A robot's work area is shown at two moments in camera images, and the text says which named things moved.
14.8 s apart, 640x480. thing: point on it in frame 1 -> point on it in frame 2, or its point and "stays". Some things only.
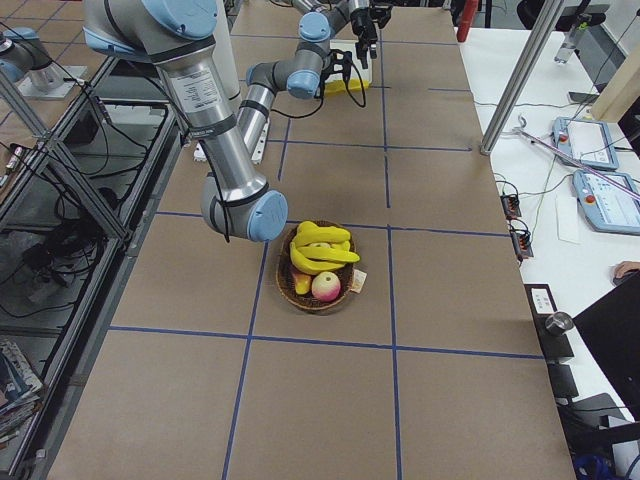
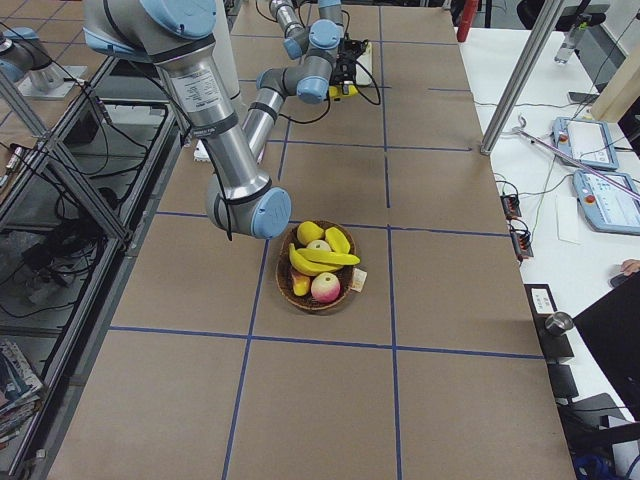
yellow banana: (320, 260) stays
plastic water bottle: (568, 46) stays
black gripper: (380, 14) -> (349, 50)
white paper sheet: (568, 219) stays
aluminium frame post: (520, 75) stays
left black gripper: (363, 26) -> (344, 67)
